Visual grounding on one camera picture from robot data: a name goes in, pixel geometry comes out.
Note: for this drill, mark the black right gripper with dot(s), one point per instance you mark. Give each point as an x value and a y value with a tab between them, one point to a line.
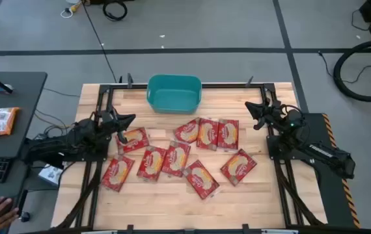
271	113

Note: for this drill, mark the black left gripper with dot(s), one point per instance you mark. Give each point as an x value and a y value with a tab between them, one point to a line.
109	123

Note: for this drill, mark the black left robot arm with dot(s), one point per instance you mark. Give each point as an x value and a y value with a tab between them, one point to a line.
75	139

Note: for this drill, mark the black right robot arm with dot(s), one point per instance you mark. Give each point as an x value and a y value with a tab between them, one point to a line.
322	152

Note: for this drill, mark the teal plastic basket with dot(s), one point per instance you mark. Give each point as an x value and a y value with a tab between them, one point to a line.
173	100

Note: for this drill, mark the white cardboard box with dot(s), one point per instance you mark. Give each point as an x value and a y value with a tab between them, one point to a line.
50	175

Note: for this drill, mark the black desk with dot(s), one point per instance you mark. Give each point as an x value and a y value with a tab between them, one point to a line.
19	97

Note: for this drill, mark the black platform with hazard stripes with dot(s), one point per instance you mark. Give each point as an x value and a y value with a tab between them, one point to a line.
330	195

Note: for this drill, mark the orange snack bag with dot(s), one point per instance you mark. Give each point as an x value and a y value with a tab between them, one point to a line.
0	122

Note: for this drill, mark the black round knob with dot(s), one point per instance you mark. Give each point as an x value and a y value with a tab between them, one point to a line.
25	216

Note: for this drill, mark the black frame clamp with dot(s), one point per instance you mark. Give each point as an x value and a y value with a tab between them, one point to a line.
249	82
129	80
245	228
129	229

